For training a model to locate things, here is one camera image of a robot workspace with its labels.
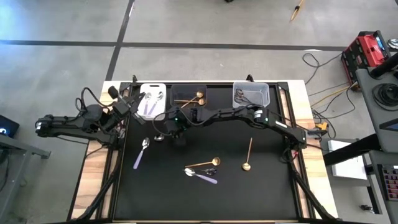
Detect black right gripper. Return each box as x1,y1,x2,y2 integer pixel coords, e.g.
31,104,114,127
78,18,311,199
164,107,196,147

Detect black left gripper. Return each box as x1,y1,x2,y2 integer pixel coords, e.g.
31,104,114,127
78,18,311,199
109,92,147,129

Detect gold spoon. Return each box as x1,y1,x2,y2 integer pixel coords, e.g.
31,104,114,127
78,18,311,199
184,157,221,169
180,90,205,110
173,98,206,106

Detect white plastic bin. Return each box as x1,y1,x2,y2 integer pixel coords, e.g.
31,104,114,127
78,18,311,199
137,83,167,121

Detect black spoon at centre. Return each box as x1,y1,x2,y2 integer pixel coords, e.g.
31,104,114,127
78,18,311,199
193,167,218,175

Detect grey translucent plastic bin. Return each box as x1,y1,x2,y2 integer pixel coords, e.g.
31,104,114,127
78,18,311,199
170,83,208,112

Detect utensils at right edge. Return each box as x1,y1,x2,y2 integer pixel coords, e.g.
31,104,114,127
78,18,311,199
241,137,253,172

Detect black table mat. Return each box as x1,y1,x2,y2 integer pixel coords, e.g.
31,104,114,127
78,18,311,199
113,83,299,221

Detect clear plastic bin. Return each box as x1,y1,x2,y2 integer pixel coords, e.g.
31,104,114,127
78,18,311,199
232,81,271,109

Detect grey side table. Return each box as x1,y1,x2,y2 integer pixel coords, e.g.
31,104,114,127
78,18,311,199
0,133,52,223

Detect black computer with blue light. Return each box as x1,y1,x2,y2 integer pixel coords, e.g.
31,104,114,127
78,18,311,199
0,114,21,139

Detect white box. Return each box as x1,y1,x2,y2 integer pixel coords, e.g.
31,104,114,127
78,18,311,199
327,139,369,181

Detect grey metal cart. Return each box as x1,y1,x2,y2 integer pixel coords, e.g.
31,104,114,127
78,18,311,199
355,51,398,154

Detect red and black tool case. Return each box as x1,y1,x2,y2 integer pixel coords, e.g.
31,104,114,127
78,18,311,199
341,30,392,91

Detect black keyboard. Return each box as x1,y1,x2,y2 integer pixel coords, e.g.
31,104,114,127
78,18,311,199
377,164,398,202

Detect black diagonal frame strut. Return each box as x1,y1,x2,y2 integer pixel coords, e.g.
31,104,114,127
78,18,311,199
67,146,124,222
285,149,340,222

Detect yellow handled tool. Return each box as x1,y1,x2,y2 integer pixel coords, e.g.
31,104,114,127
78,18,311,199
290,0,305,22

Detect coiled black cable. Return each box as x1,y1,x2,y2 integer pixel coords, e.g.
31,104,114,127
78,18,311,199
371,82,398,111

